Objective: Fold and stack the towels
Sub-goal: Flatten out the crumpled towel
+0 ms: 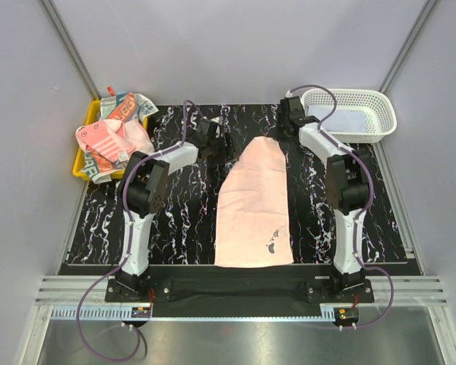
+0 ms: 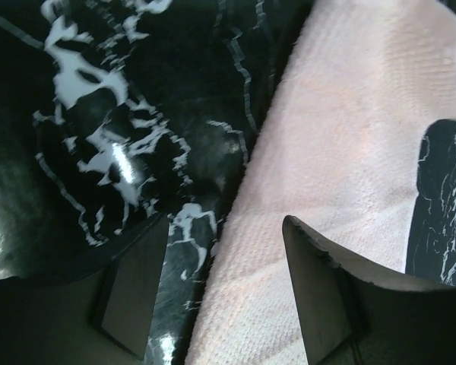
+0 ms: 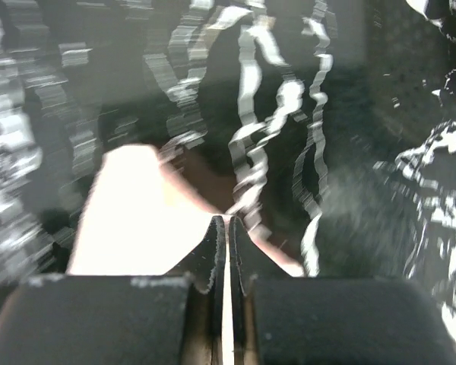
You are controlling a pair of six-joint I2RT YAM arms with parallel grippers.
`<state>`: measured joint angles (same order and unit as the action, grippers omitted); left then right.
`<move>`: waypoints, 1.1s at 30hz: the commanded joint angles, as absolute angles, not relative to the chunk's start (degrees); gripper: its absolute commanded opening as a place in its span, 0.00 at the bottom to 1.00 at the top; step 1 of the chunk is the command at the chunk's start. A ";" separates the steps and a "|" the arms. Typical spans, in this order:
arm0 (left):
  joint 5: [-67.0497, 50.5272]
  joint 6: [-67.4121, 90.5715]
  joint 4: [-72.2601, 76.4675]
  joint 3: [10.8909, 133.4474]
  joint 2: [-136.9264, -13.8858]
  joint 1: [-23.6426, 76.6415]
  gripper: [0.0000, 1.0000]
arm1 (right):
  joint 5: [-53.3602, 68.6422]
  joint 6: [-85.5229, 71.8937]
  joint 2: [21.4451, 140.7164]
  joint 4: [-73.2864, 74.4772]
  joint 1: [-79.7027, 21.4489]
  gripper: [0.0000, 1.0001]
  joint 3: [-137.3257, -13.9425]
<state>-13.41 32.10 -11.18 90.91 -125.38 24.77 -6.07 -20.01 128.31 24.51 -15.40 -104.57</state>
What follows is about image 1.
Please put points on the small circuit board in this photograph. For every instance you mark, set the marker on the small circuit board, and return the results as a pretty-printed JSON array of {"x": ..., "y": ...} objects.
[
  {"x": 141, "y": 312},
  {"x": 348, "y": 313}
]

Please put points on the black marble pattern mat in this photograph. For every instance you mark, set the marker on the black marble pattern mat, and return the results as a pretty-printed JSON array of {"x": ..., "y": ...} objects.
[{"x": 183, "y": 231}]

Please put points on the pink bunny towel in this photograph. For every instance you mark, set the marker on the pink bunny towel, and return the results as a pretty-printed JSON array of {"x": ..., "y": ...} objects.
[{"x": 113, "y": 139}]

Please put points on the orange grey printed towel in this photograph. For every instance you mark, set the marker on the orange grey printed towel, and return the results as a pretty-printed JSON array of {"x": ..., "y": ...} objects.
[{"x": 125, "y": 107}]

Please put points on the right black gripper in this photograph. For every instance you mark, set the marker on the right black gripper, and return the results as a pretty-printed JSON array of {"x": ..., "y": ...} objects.
[{"x": 279, "y": 119}]

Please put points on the light blue towel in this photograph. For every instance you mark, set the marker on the light blue towel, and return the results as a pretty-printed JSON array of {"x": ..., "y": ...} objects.
[{"x": 341, "y": 120}]

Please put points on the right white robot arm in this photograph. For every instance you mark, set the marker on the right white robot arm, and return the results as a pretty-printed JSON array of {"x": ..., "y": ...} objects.
[{"x": 348, "y": 190}]

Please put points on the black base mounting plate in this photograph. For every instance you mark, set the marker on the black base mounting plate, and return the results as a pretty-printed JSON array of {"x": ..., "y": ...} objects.
[{"x": 208, "y": 291}]

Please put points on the slotted white cable duct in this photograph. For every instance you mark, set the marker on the slotted white cable duct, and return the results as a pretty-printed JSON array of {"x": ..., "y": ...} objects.
[{"x": 91, "y": 312}]

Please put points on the plain pink towel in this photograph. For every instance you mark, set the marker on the plain pink towel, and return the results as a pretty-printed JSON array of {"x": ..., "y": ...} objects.
[{"x": 252, "y": 225}]

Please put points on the white perforated basket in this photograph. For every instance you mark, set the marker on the white perforated basket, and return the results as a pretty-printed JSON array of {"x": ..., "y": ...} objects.
[{"x": 380, "y": 115}]

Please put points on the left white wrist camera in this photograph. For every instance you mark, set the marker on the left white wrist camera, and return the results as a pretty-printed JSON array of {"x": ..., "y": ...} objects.
[{"x": 217, "y": 120}]

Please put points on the right small circuit board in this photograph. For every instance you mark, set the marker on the right small circuit board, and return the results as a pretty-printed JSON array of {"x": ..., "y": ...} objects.
[{"x": 348, "y": 313}]

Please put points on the left small circuit board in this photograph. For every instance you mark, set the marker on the left small circuit board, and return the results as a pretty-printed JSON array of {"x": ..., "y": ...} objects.
[{"x": 141, "y": 312}]

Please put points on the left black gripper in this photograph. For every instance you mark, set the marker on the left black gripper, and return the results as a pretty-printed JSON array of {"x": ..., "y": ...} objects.
[{"x": 226, "y": 153}]

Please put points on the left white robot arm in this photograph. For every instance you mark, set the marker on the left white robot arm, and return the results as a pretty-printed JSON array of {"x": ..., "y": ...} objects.
[{"x": 144, "y": 186}]

